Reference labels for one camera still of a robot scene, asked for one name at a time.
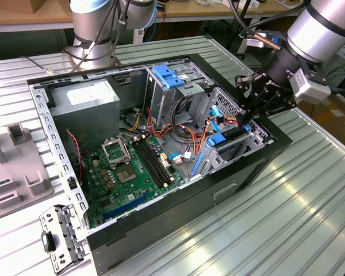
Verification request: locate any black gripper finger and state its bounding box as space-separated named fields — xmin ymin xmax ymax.
xmin=245 ymin=90 xmax=300 ymax=126
xmin=235 ymin=74 xmax=270 ymax=126

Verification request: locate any red orange power wire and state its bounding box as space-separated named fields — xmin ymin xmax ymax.
xmin=218 ymin=112 xmax=244 ymax=126

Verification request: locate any blue data wire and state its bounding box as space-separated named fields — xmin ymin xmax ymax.
xmin=209 ymin=105 xmax=224 ymax=132

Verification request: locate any hard disk blue carrier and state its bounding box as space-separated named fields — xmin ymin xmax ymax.
xmin=190 ymin=122 xmax=252 ymax=177

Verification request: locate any grey metal disk bay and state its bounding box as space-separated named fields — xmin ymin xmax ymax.
xmin=189 ymin=87 xmax=277 ymax=181

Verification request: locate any brown cardboard floor box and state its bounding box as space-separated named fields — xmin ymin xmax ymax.
xmin=296 ymin=92 xmax=345 ymax=144

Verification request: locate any black tripod stand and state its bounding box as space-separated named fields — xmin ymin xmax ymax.
xmin=226 ymin=0 xmax=255 ymax=55

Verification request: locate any blue plastic drive latch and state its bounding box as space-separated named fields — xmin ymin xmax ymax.
xmin=153 ymin=64 xmax=185 ymax=90

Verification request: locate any grey metal drive cage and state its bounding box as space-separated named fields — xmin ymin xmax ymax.
xmin=145 ymin=62 xmax=215 ymax=127

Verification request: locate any black RAM slot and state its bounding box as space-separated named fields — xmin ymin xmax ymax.
xmin=137 ymin=139 xmax=169 ymax=187
xmin=140 ymin=138 xmax=172 ymax=185
xmin=144 ymin=137 xmax=175 ymax=183
xmin=133 ymin=140 xmax=167 ymax=189

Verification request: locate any wooden desk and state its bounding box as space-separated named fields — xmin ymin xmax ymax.
xmin=0 ymin=0 xmax=331 ymax=34

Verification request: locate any metal socket cover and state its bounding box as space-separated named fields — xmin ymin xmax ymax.
xmin=101 ymin=136 xmax=132 ymax=170

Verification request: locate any black open PC case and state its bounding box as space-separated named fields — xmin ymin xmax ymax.
xmin=26 ymin=53 xmax=293 ymax=275

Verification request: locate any green motherboard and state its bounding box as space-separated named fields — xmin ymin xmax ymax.
xmin=82 ymin=135 xmax=186 ymax=229

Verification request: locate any blue expansion slot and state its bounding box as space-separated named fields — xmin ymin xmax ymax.
xmin=102 ymin=191 xmax=150 ymax=222

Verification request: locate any grey power supply unit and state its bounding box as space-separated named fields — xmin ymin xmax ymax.
xmin=47 ymin=79 xmax=121 ymax=150

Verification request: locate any small brown cardboard box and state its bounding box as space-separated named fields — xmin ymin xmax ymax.
xmin=18 ymin=0 xmax=47 ymax=14

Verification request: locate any grey parts rack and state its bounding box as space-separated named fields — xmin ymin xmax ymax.
xmin=0 ymin=123 xmax=56 ymax=224

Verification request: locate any black plastic latch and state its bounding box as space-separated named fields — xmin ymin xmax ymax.
xmin=41 ymin=232 xmax=58 ymax=254

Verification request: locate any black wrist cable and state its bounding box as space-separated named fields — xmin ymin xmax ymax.
xmin=228 ymin=0 xmax=308 ymax=49

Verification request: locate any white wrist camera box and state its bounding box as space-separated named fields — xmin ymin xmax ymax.
xmin=289 ymin=68 xmax=332 ymax=105

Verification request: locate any orange black wire bundle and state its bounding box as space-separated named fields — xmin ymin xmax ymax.
xmin=145 ymin=106 xmax=212 ymax=153

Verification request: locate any white connector blue wire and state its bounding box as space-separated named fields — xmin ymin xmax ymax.
xmin=168 ymin=152 xmax=195 ymax=165

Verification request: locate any yellow orange wire bundle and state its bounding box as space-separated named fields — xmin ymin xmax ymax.
xmin=128 ymin=110 xmax=147 ymax=132

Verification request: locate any thin cable metal plug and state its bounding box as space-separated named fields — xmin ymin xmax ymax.
xmin=21 ymin=55 xmax=56 ymax=76

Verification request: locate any metal rear slot bracket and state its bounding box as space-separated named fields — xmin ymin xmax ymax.
xmin=39 ymin=204 xmax=90 ymax=274

